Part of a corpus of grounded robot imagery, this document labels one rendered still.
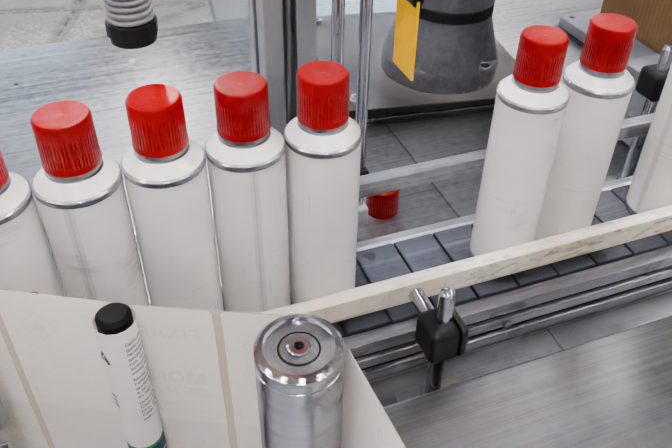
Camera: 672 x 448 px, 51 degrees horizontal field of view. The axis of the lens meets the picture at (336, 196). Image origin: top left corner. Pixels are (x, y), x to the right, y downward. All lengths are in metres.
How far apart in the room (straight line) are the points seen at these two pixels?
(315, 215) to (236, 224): 0.05
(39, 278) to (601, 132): 0.41
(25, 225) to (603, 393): 0.40
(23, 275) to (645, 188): 0.51
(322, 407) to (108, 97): 0.71
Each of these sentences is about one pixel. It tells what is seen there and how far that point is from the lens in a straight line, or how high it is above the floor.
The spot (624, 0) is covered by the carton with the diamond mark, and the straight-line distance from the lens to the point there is 1.14.
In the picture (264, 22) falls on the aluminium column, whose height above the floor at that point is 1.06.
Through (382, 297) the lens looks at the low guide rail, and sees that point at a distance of 0.54.
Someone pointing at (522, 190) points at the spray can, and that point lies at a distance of 0.56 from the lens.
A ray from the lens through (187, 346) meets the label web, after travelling 0.35.
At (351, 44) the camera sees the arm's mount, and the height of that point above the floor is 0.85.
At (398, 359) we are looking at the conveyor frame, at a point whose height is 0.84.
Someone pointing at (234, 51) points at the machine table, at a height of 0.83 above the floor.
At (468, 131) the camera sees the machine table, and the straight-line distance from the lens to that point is 0.88.
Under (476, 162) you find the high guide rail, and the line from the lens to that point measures 0.60.
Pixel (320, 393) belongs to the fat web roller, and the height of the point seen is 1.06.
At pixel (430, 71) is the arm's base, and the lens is 0.89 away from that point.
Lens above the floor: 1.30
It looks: 38 degrees down
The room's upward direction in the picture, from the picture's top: 1 degrees clockwise
